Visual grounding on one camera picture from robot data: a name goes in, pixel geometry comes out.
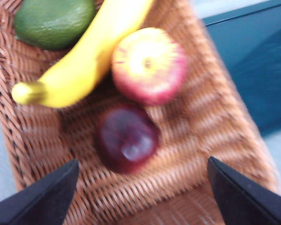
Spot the black rectangular tray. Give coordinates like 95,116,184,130
202,0,281,136

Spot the yellow banana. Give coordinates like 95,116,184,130
11,0,154,108

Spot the red apple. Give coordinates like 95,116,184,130
111,27,189,106

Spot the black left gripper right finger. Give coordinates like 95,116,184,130
207,156,281,225

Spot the green avocado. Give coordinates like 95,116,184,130
13,0,96,51

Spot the dark purple plum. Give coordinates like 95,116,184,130
94,105,160,174

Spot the brown wicker basket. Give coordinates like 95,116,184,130
0,0,281,225

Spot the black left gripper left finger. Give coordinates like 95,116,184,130
0,159,80,225

